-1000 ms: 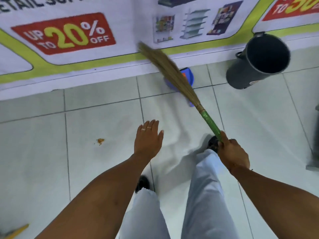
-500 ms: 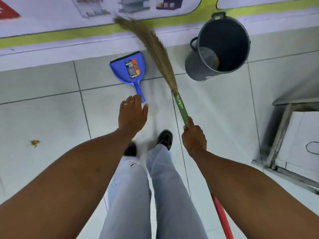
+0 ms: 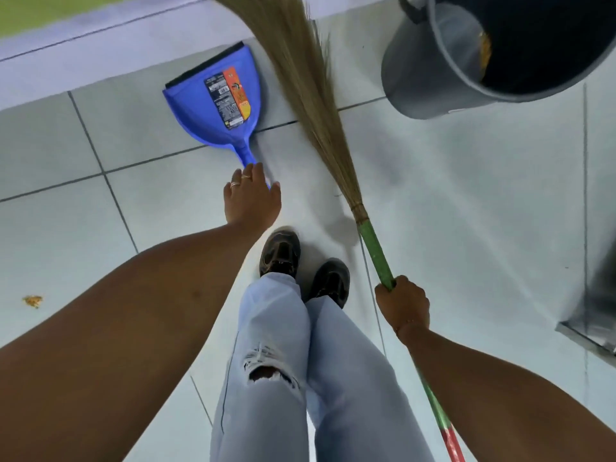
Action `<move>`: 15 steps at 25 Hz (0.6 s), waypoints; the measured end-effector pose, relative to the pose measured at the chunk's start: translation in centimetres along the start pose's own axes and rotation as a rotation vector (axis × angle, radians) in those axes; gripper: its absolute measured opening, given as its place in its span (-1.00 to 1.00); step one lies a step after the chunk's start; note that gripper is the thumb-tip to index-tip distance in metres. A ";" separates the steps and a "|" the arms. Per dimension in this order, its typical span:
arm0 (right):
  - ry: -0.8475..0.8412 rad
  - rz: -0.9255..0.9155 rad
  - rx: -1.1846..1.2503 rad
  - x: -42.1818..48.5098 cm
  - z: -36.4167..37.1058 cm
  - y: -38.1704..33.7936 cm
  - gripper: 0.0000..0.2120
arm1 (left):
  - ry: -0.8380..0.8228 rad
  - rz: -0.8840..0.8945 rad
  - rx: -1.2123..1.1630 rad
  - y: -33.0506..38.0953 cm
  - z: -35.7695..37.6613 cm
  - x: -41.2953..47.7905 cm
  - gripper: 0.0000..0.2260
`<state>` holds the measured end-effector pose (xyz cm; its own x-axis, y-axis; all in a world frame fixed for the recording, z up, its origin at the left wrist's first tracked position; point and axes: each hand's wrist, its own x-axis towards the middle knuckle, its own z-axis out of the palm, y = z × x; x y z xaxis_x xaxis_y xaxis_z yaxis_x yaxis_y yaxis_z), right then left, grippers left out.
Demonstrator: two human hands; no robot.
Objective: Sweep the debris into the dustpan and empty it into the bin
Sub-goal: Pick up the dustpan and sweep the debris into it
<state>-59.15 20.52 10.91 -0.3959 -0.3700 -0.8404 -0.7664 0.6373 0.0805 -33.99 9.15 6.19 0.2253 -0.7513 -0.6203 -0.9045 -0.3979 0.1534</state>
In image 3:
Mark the person's left hand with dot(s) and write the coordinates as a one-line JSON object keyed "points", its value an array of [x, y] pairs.
{"points": [[251, 204]]}

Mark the person's right hand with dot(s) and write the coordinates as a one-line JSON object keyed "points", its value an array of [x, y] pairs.
{"points": [[405, 306]]}

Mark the person's right fingers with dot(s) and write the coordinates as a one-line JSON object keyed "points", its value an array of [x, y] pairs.
{"points": [[390, 285]]}

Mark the person's left middle finger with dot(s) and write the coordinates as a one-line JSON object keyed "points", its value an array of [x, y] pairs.
{"points": [[246, 180]]}

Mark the person's left little finger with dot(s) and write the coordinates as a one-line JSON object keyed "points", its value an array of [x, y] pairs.
{"points": [[227, 190]]}

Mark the person's left thumb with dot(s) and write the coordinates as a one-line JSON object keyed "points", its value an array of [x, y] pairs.
{"points": [[276, 192]]}

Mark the blue plastic dustpan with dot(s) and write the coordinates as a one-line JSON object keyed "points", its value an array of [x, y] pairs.
{"points": [[216, 100]]}

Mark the person's right forearm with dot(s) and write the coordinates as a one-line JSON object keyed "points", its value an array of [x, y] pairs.
{"points": [[495, 394]]}

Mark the person's left forearm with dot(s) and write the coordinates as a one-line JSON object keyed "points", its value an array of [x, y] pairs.
{"points": [[120, 331]]}

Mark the dark right shoe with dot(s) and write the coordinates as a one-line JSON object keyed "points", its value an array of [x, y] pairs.
{"points": [[332, 281]]}

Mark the dark shoe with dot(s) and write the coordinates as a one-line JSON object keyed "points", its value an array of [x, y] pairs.
{"points": [[280, 252], [332, 281]]}

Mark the dark left shoe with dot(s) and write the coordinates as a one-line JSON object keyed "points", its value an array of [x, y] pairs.
{"points": [[280, 252]]}

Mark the light blue ripped jeans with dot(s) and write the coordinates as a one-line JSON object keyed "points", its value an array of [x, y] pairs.
{"points": [[337, 380]]}

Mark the grey plastic bucket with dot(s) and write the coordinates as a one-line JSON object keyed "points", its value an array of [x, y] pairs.
{"points": [[423, 67]]}

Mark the metal cabinet base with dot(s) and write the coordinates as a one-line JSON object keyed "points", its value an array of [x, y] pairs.
{"points": [[589, 322]]}

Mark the orange debris scrap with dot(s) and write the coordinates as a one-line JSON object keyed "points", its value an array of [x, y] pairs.
{"points": [[32, 300]]}

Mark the orange debris in bucket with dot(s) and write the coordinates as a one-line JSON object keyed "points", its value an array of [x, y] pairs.
{"points": [[485, 51]]}

